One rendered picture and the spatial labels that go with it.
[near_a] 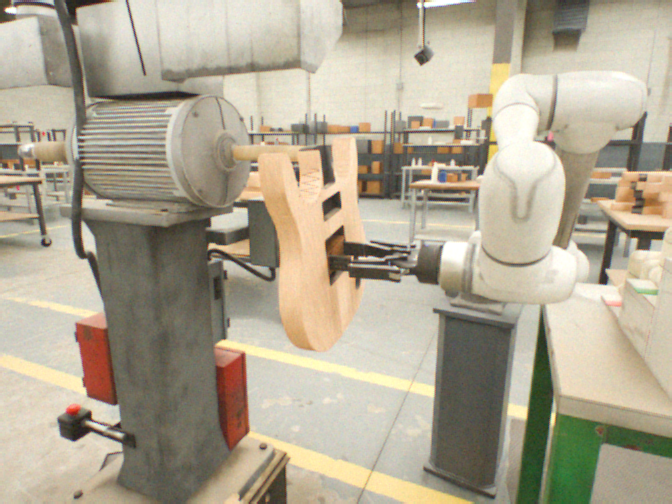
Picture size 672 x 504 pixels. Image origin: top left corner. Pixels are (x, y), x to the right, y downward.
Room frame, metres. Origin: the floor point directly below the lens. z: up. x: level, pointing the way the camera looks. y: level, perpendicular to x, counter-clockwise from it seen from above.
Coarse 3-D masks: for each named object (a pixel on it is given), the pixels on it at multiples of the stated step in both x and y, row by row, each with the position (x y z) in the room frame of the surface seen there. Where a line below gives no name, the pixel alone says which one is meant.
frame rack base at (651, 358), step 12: (660, 288) 0.59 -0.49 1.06; (660, 300) 0.58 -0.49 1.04; (660, 312) 0.57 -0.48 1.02; (660, 324) 0.57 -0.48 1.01; (660, 336) 0.56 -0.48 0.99; (648, 348) 0.59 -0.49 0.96; (660, 348) 0.55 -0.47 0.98; (648, 360) 0.58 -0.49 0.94; (660, 360) 0.54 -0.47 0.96; (660, 372) 0.53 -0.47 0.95; (660, 384) 0.53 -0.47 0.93
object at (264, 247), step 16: (256, 208) 1.17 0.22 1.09; (256, 224) 1.18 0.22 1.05; (272, 224) 1.15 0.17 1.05; (256, 240) 1.18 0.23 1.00; (272, 240) 1.15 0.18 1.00; (208, 256) 1.20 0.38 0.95; (224, 256) 1.20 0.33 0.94; (256, 256) 1.18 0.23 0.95; (272, 256) 1.16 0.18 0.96; (256, 272) 1.20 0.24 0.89; (272, 272) 1.20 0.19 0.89
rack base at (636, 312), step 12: (624, 288) 0.74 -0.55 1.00; (624, 300) 0.73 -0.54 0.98; (636, 300) 0.67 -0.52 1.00; (648, 300) 0.63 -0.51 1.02; (624, 312) 0.72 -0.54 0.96; (636, 312) 0.66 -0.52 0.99; (648, 312) 0.61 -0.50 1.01; (624, 324) 0.71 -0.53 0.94; (636, 324) 0.65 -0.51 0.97; (648, 324) 0.61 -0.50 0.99; (636, 336) 0.64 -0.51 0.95; (648, 336) 0.60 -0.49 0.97; (636, 348) 0.63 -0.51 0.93
